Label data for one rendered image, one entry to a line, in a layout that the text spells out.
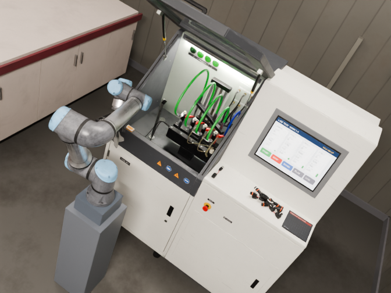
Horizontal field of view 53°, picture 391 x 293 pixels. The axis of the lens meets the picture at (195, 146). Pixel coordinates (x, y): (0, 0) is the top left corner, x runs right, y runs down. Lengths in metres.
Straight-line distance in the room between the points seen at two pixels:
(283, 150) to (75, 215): 1.22
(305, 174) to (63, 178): 1.97
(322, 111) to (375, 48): 1.63
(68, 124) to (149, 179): 1.08
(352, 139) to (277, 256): 0.81
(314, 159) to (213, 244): 0.86
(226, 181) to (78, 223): 0.88
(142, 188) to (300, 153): 1.07
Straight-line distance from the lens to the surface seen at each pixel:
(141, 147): 2.50
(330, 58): 3.91
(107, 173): 1.98
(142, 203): 2.78
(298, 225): 2.40
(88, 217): 2.19
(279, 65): 2.65
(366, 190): 4.47
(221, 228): 2.52
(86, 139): 1.63
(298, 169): 2.38
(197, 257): 2.82
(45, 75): 3.49
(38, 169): 3.47
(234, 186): 2.38
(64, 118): 1.66
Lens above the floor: 2.58
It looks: 40 degrees down
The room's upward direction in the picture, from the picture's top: 24 degrees clockwise
